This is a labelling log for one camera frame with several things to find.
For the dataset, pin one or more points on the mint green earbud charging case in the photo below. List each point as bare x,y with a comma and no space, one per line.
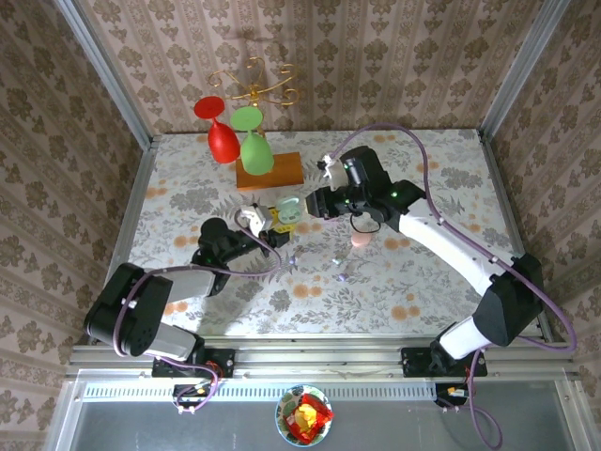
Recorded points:
288,211

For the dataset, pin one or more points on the peach earbud charging case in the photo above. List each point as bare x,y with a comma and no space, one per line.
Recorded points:
361,240

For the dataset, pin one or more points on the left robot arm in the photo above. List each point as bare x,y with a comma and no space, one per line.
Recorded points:
127,310

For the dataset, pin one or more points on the green wine glass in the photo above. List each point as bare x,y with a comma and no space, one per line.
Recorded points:
256,155

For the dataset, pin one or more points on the red wine glass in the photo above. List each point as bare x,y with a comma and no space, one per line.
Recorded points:
224,143

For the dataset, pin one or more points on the floral patterned table cover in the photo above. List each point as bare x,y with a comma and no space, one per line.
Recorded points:
188,155

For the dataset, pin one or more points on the black power connector block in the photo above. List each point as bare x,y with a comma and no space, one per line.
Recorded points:
443,397
185,392

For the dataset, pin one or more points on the red snack packet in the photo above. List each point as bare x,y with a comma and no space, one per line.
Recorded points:
307,418

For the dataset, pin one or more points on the patterned bowl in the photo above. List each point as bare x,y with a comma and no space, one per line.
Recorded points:
282,423

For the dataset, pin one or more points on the grey metal shelf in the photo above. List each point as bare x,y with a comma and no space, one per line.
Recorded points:
141,427

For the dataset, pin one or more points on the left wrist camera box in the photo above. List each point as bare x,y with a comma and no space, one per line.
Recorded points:
253,221

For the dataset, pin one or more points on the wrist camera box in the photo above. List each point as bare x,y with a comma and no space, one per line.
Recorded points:
253,221
332,171

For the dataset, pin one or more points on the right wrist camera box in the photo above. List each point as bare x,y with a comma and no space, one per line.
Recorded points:
332,171

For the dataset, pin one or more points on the aluminium side rail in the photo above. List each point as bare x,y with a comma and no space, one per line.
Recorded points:
498,188
138,188

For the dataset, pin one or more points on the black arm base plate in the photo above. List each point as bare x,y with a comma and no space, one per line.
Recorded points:
415,364
220,362

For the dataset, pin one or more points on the aluminium front rail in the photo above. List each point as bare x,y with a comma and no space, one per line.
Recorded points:
319,357

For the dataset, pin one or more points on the aluminium corner post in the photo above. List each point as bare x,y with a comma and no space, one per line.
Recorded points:
108,75
521,70

